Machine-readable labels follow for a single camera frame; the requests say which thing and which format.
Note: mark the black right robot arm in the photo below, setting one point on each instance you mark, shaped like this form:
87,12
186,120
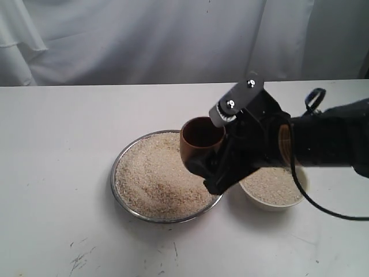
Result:
337,137

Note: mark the brown wooden cup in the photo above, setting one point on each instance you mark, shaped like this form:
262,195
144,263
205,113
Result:
199,136

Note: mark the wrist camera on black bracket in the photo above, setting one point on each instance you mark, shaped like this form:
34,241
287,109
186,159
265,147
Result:
237,98

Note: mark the white backdrop curtain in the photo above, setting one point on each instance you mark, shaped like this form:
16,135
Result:
166,42

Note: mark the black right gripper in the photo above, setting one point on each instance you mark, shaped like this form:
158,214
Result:
251,142

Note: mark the steel pan of rice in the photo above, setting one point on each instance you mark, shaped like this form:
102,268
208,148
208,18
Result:
150,182

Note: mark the cream bowl of rice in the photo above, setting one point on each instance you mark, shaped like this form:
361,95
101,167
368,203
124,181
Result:
272,189

